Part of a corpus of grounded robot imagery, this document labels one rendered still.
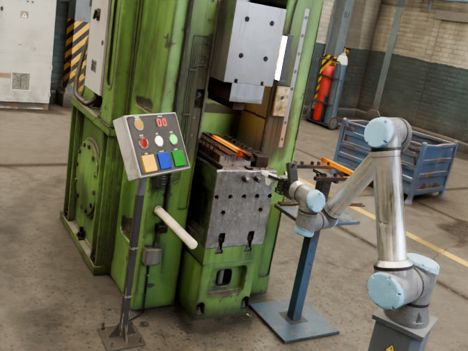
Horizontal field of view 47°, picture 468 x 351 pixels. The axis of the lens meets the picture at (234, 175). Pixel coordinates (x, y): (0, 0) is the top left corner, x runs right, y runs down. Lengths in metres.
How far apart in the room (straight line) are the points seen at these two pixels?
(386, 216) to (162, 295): 1.56
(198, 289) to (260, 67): 1.26
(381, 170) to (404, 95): 9.54
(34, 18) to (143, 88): 4.80
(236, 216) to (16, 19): 5.38
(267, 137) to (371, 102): 9.10
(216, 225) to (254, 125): 0.68
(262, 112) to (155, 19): 0.79
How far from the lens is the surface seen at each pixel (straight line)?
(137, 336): 3.03
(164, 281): 3.22
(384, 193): 2.17
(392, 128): 2.15
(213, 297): 3.19
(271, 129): 3.18
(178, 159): 2.58
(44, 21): 7.90
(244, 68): 2.83
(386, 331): 2.45
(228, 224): 2.99
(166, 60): 2.80
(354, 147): 6.81
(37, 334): 3.04
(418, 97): 11.47
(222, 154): 2.91
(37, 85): 7.98
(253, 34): 2.83
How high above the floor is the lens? 1.69
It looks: 16 degrees down
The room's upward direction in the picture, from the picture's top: 10 degrees clockwise
